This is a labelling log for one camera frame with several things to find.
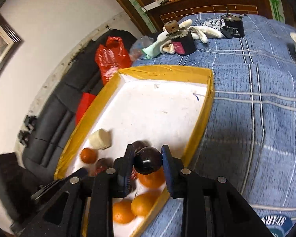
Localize dark plum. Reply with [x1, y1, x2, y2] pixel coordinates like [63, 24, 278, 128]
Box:
[133, 147, 162, 175]
[132, 141, 149, 154]

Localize red plastic bag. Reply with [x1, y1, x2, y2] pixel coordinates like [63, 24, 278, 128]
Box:
[95, 36, 132, 85]

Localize white cylindrical yam piece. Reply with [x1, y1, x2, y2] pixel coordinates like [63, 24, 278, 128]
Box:
[89, 129, 112, 150]

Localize red gift box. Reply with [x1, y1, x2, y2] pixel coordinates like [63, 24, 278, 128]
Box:
[75, 93, 96, 126]

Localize clear plastic bags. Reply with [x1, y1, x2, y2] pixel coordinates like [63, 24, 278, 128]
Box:
[129, 35, 154, 62]

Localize white foam tray yellow tape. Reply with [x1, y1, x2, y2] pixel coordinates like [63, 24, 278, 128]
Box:
[54, 65, 214, 179]

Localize black box with cables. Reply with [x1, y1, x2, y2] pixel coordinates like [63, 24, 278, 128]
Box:
[220, 7, 247, 39]

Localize white cloth gloves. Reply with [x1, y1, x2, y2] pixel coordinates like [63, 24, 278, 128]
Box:
[141, 19, 223, 59]

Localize black sofa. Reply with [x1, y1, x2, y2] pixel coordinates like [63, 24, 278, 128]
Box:
[0, 29, 136, 221]

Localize wooden sideboard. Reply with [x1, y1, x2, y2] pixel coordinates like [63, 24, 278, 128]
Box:
[146, 0, 272, 30]

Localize orange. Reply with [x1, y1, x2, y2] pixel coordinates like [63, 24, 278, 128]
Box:
[80, 148, 98, 164]
[137, 167, 165, 189]
[131, 190, 161, 217]
[112, 199, 136, 224]

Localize red date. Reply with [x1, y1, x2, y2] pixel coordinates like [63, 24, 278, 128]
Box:
[95, 158, 113, 176]

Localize framed picture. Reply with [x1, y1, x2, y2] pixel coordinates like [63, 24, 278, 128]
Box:
[0, 14, 23, 76]

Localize black jar pink label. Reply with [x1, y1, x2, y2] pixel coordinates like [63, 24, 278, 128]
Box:
[164, 20, 196, 56]

